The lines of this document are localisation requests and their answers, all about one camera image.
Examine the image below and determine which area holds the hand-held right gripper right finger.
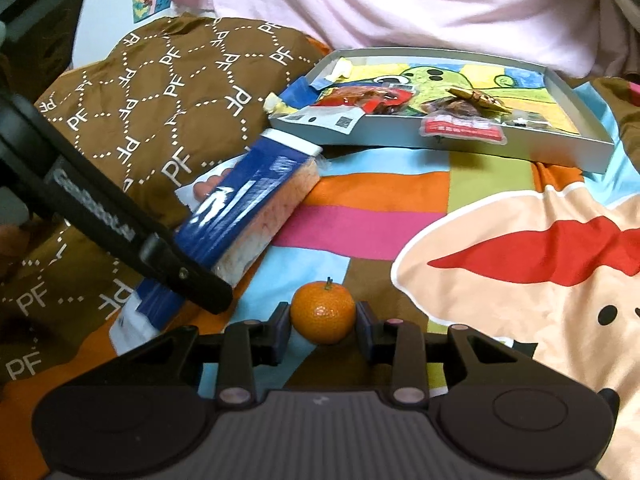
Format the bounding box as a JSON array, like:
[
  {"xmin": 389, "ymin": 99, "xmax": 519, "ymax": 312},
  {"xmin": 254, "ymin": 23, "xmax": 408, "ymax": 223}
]
[{"xmin": 354, "ymin": 300, "xmax": 537, "ymax": 407}]

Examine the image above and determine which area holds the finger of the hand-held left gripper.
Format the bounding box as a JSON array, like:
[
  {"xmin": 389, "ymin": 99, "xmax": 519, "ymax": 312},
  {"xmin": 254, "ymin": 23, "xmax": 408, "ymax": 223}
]
[{"xmin": 139, "ymin": 232, "xmax": 234, "ymax": 315}]

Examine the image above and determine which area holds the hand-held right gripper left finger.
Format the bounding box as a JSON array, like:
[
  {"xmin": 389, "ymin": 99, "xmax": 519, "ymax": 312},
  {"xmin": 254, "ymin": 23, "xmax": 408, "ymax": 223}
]
[{"xmin": 120, "ymin": 302, "xmax": 293, "ymax": 407}]

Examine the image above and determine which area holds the mandarin orange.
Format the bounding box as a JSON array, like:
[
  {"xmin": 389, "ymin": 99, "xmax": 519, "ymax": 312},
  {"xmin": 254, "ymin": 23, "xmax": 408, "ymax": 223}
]
[{"xmin": 290, "ymin": 277, "xmax": 357, "ymax": 346}]

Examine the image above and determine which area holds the long blue snack packet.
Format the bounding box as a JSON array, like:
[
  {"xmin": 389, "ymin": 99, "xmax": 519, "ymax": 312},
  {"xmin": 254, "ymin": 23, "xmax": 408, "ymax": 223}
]
[{"xmin": 111, "ymin": 127, "xmax": 325, "ymax": 356}]

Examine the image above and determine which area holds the grey tray with cartoon liner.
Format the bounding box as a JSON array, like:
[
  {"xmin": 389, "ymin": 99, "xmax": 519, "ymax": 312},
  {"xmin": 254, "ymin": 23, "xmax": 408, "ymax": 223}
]
[{"xmin": 267, "ymin": 47, "xmax": 616, "ymax": 175}]

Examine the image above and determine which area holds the red snack packet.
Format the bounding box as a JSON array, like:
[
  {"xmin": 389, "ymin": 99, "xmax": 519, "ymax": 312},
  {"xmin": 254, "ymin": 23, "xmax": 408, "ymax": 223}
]
[{"xmin": 312, "ymin": 85, "xmax": 416, "ymax": 121}]

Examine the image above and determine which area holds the clear packet of dark snack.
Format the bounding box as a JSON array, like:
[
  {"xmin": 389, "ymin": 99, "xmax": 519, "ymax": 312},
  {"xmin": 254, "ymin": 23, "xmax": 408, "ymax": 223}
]
[{"xmin": 420, "ymin": 95, "xmax": 476, "ymax": 118}]

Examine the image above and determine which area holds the gold candy packet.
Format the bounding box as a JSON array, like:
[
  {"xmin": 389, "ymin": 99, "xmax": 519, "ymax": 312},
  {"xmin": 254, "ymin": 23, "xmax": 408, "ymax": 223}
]
[{"xmin": 447, "ymin": 87, "xmax": 511, "ymax": 113}]

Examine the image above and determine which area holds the brown quilted blanket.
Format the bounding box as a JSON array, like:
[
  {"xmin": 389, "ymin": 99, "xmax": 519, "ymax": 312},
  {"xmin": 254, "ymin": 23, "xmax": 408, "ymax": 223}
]
[{"xmin": 0, "ymin": 12, "xmax": 331, "ymax": 391}]

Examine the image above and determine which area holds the colourful cartoon printed blanket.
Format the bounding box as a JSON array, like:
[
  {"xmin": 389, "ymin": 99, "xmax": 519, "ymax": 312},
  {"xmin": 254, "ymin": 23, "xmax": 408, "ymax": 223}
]
[{"xmin": 107, "ymin": 77, "xmax": 640, "ymax": 480}]

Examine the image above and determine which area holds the red label flat packet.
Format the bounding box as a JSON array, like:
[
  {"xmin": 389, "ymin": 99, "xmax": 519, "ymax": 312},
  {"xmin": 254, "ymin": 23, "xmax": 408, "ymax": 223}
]
[{"xmin": 419, "ymin": 114, "xmax": 507, "ymax": 143}]

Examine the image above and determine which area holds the pink cloth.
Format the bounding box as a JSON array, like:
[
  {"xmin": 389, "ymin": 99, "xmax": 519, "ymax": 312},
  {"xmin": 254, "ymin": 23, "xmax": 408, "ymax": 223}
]
[{"xmin": 167, "ymin": 0, "xmax": 626, "ymax": 78}]

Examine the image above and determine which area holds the dark patterned clothing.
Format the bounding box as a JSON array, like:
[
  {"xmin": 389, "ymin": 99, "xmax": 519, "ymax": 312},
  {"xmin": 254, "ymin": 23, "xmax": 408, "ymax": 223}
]
[{"xmin": 595, "ymin": 0, "xmax": 640, "ymax": 81}]

